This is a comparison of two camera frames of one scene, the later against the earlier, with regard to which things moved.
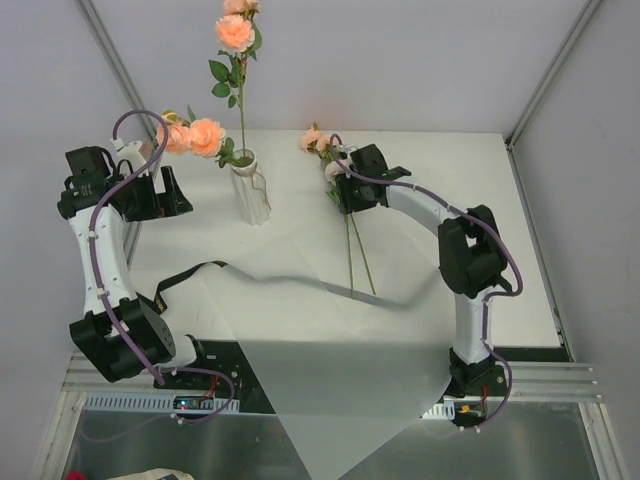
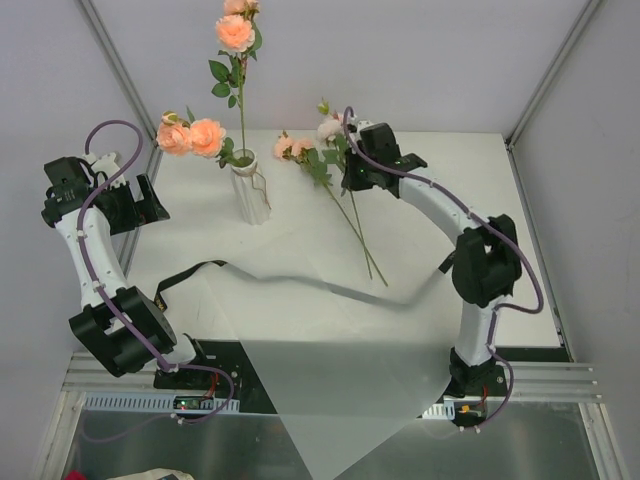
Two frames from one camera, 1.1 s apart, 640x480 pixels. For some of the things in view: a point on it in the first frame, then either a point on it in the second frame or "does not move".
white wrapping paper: x=345 y=376 does not move
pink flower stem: x=239 y=33 does not move
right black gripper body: x=353 y=187 → x=355 y=179
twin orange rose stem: x=204 y=138 does not move
